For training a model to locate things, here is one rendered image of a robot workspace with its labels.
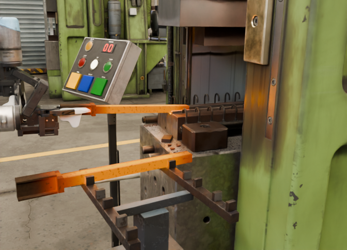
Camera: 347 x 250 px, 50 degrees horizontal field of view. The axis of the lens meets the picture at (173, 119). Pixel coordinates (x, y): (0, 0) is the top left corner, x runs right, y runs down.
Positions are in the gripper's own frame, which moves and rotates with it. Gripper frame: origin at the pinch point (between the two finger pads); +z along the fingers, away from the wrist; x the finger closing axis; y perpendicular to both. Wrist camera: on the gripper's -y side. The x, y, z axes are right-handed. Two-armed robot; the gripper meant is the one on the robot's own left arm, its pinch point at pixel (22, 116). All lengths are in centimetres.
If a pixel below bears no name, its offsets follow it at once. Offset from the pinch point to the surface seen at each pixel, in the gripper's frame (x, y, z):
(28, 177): 64, -12, -3
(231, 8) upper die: 28, -68, -39
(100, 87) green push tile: -15.8, -29.1, -7.6
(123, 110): 27.1, -35.0, -7.5
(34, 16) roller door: -758, 94, -35
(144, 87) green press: -465, -110, 76
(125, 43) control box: -19, -40, -25
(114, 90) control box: -13.6, -34.8, -6.3
